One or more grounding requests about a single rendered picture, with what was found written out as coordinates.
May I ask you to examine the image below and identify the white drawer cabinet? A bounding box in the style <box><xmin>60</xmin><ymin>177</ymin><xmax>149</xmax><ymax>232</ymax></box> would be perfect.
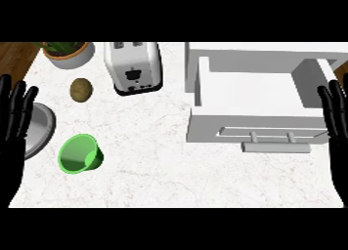
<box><xmin>183</xmin><ymin>42</ymin><xmax>348</xmax><ymax>109</ymax></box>

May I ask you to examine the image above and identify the green cup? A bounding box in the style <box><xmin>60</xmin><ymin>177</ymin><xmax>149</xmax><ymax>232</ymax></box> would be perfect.
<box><xmin>55</xmin><ymin>133</ymin><xmax>104</xmax><ymax>175</ymax></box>

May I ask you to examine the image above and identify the brown potato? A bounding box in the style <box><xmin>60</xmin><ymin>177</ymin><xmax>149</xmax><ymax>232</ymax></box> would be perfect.
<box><xmin>69</xmin><ymin>77</ymin><xmax>94</xmax><ymax>104</ymax></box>

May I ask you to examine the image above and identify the grey metal bowl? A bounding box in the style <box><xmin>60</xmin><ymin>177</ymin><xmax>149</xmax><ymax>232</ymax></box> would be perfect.
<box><xmin>23</xmin><ymin>102</ymin><xmax>57</xmax><ymax>161</ymax></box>

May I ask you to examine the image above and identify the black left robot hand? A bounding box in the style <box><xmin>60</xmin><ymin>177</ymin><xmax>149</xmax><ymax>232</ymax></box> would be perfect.
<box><xmin>0</xmin><ymin>73</ymin><xmax>39</xmax><ymax>209</ymax></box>

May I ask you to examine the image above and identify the grey drawer handle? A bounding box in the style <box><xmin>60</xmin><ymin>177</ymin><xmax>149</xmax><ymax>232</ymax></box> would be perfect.
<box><xmin>240</xmin><ymin>131</ymin><xmax>311</xmax><ymax>154</ymax></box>

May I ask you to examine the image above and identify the white open drawer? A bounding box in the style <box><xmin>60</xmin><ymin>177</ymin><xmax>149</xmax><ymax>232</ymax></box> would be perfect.
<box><xmin>186</xmin><ymin>56</ymin><xmax>331</xmax><ymax>145</ymax></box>

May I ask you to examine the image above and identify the white toaster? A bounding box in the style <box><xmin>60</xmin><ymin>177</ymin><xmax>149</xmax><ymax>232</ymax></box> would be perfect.
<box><xmin>101</xmin><ymin>42</ymin><xmax>163</xmax><ymax>97</ymax></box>

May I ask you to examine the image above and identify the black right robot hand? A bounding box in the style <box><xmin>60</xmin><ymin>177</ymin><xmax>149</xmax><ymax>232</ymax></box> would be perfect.
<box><xmin>316</xmin><ymin>72</ymin><xmax>348</xmax><ymax>209</ymax></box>

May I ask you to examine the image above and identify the potted plant in grey pot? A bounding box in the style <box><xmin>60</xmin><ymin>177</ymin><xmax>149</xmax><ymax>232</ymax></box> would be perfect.
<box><xmin>30</xmin><ymin>42</ymin><xmax>95</xmax><ymax>70</ymax></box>

